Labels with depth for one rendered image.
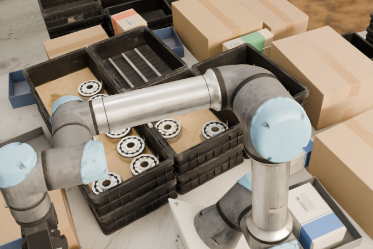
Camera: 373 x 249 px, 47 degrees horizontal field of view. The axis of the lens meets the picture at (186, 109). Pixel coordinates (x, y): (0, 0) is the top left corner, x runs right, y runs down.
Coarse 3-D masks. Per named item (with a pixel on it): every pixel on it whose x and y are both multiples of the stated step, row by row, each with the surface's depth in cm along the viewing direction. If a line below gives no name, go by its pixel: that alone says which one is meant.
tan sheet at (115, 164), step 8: (104, 136) 164; (104, 144) 161; (112, 144) 160; (112, 152) 158; (112, 160) 155; (120, 160) 154; (112, 168) 152; (120, 168) 152; (128, 168) 152; (120, 176) 149; (128, 176) 149; (88, 184) 147
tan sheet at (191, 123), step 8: (200, 112) 170; (208, 112) 170; (184, 120) 167; (192, 120) 167; (200, 120) 167; (208, 120) 167; (216, 120) 166; (184, 128) 164; (192, 128) 164; (200, 128) 164; (184, 136) 161; (192, 136) 161; (200, 136) 161; (176, 144) 159; (184, 144) 158; (192, 144) 158; (176, 152) 156
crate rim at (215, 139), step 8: (176, 72) 174; (192, 72) 173; (160, 80) 171; (232, 112) 156; (152, 128) 151; (232, 128) 150; (240, 128) 150; (160, 136) 148; (216, 136) 147; (224, 136) 148; (168, 144) 145; (200, 144) 144; (208, 144) 146; (184, 152) 142; (192, 152) 143; (176, 160) 143
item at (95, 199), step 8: (160, 144) 146; (168, 152) 143; (168, 160) 140; (152, 168) 139; (160, 168) 139; (136, 176) 136; (144, 176) 137; (120, 184) 135; (128, 184) 135; (88, 192) 133; (104, 192) 132; (112, 192) 133; (96, 200) 131
